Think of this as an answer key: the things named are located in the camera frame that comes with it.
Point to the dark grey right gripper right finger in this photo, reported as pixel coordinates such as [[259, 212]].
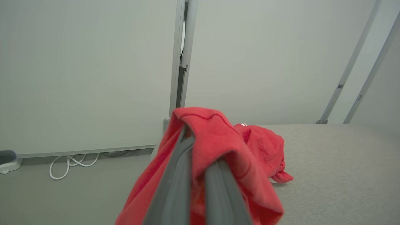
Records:
[[223, 197]]

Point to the white power strip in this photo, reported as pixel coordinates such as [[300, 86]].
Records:
[[11, 165]]

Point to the wide white partition panel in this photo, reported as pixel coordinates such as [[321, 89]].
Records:
[[87, 68]]

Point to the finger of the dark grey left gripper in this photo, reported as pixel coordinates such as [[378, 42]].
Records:
[[7, 157]]

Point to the red white garment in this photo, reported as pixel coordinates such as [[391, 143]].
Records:
[[218, 134]]

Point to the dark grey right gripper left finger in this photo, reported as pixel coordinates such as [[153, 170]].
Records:
[[173, 187]]

